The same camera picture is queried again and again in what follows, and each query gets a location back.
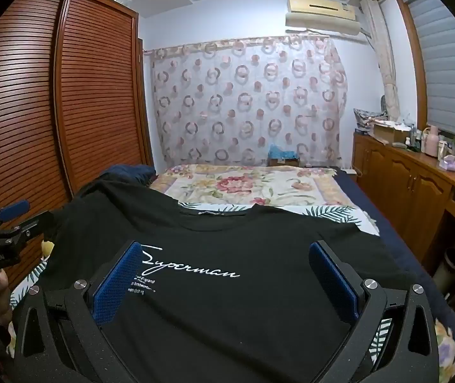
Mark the patterned bag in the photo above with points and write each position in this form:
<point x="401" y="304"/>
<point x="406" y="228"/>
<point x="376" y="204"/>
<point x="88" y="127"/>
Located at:
<point x="365" y="119"/>

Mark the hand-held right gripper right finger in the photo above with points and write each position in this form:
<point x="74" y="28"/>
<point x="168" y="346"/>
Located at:
<point x="333" y="283"/>

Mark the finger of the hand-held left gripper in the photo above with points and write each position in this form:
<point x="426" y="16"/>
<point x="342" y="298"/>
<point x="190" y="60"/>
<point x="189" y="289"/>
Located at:
<point x="14" y="210"/>
<point x="28" y="229"/>

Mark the pale floral quilt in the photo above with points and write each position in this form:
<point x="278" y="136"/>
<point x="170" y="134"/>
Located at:
<point x="448" y="347"/>

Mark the leaf-print sheet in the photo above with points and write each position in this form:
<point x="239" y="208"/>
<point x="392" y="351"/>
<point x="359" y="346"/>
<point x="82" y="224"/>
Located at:
<point x="331" y="212"/>

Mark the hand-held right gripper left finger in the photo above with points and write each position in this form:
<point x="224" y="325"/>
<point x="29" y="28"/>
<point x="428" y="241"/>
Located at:
<point x="115" y="283"/>

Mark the circle-patterned sheer curtain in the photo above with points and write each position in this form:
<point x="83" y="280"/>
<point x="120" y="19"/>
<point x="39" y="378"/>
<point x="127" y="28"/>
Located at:
<point x="243" y="99"/>

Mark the person's left hand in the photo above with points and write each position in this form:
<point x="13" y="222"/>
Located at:
<point x="1" y="299"/>

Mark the small purple container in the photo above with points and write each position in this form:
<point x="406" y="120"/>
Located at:
<point x="448" y="164"/>

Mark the dark waste bin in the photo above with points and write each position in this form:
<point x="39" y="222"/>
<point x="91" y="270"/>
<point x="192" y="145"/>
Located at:
<point x="450" y="265"/>

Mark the wooden louvered wardrobe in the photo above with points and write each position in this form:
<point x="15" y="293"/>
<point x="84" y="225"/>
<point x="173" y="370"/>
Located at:
<point x="92" y="87"/>

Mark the black t-shirt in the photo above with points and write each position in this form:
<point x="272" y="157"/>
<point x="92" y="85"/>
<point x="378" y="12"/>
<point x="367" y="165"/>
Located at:
<point x="231" y="319"/>

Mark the cream air conditioner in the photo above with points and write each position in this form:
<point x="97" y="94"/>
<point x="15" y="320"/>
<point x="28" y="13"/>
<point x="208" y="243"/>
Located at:
<point x="323" y="20"/>

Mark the cardboard box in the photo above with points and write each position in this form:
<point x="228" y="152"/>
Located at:
<point x="386" y="132"/>

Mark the dark blue bed sheet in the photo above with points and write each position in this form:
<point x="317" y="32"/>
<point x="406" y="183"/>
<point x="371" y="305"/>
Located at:
<point x="394" y="239"/>

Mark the beige tied curtain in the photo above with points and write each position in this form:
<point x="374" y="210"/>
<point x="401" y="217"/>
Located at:
<point x="382" y="48"/>

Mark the navy blue pillow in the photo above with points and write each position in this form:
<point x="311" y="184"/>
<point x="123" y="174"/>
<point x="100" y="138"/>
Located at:
<point x="127" y="173"/>

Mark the wooden cabinet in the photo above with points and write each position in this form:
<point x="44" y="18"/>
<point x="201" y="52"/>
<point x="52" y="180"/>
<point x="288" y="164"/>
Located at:
<point x="394" y="179"/>

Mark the grey window blind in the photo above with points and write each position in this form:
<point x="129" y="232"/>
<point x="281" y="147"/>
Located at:
<point x="446" y="68"/>

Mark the blue plastic bag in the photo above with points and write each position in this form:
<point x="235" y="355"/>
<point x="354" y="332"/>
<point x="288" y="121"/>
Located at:
<point x="281" y="152"/>

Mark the floral blanket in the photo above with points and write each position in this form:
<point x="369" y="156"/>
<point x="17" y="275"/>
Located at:
<point x="243" y="187"/>

